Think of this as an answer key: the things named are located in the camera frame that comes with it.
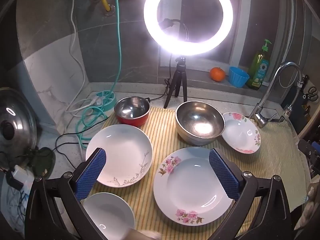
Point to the black tripod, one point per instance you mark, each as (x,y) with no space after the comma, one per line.
(178,80)

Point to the green dish soap bottle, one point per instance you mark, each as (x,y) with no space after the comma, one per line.
(260,70)

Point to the teal round power strip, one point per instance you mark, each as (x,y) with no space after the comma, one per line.
(106,97)

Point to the large pink floral plate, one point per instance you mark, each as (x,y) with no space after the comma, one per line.
(190,180)

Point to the plain white plate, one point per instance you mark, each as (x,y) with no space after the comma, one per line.
(110,215)

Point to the red bowl with steel inside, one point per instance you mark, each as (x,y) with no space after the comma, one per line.
(130,108)

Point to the blue ribbed cup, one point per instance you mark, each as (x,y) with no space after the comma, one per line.
(238,77)

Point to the large stainless steel bowl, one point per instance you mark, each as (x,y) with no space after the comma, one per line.
(200,120)

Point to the dark green translucent dish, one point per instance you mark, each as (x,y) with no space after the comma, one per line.
(42,160)

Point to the small pink floral plate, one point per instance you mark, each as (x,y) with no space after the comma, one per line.
(240,135)

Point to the yellow striped cloth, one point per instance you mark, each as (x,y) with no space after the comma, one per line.
(162,135)

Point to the white plate with leaf print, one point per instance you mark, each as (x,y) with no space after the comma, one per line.
(120,145)

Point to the person's right hand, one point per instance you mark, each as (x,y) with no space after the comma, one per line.
(313,192)

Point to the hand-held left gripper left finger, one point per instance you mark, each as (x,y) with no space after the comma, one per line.
(91,172)

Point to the orange mandarin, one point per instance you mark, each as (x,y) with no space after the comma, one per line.
(217,74)

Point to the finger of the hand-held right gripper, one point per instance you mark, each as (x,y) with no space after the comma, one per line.
(305,147)

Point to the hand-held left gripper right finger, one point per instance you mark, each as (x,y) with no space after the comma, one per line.
(225,177)

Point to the chrome faucet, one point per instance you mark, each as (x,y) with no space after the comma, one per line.
(282,70)

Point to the white charger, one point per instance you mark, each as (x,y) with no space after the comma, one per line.
(21,177)

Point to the black scissors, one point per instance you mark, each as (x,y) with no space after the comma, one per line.
(310,93)

